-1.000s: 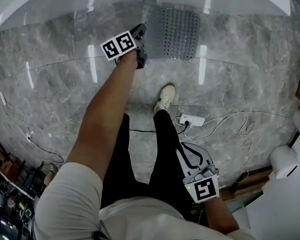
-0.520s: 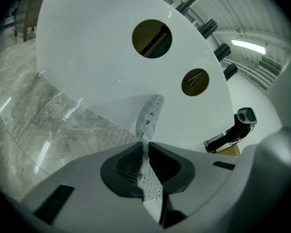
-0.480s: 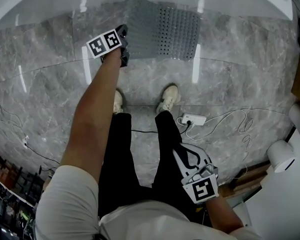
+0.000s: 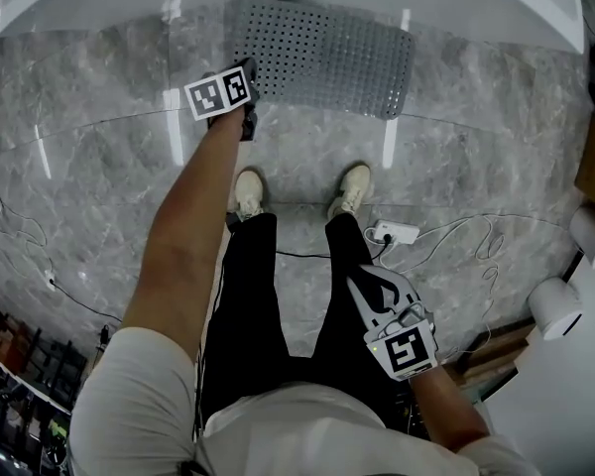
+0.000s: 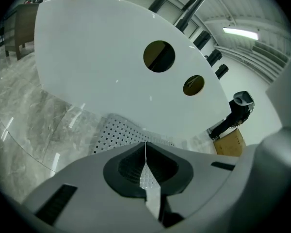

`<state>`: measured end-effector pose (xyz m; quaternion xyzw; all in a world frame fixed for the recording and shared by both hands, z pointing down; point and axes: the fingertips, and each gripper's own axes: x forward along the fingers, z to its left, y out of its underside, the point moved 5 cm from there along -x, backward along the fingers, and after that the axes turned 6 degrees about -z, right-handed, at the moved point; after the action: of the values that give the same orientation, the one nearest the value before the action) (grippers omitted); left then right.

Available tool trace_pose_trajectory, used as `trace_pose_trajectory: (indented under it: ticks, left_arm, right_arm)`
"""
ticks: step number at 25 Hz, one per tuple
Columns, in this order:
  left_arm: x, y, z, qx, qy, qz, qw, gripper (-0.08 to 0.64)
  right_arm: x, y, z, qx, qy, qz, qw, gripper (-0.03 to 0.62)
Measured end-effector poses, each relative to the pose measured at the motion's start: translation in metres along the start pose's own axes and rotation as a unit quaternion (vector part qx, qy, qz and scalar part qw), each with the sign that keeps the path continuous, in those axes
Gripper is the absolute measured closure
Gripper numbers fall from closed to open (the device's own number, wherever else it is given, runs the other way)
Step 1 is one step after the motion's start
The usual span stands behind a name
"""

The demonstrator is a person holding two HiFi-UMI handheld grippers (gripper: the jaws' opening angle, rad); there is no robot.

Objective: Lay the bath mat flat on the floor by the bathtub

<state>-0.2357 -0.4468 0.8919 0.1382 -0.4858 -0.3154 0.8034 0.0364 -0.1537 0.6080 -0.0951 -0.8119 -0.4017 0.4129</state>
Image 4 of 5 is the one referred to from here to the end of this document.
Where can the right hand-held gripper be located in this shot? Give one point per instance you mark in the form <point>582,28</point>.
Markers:
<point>409,350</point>

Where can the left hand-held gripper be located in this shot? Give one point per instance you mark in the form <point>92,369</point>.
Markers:
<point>218,92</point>

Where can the grey perforated rubber mat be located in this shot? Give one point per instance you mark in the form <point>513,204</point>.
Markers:
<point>327,57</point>

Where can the person's right forearm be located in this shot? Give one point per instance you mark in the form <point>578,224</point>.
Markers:
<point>448,409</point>

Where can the person's left forearm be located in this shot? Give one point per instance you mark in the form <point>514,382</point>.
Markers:
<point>183,246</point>

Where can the white power strip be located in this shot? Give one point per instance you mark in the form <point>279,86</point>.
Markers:
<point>399,232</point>

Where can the person's right beige shoe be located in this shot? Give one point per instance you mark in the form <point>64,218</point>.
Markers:
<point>351,189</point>

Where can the person's beige shoe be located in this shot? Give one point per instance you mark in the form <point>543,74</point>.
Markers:
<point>249,191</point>
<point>351,189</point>

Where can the person's left beige shoe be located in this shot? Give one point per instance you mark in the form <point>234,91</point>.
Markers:
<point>249,191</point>

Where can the brown wooden plank base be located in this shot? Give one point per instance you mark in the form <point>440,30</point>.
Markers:
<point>496,355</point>

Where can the person's white t-shirt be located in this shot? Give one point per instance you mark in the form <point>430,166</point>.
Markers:
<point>144,404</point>

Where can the cluttered dark rack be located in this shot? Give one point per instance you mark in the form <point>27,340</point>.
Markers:
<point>25,390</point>

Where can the small white wall adapter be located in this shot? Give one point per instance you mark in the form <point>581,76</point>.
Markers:
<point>50,280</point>

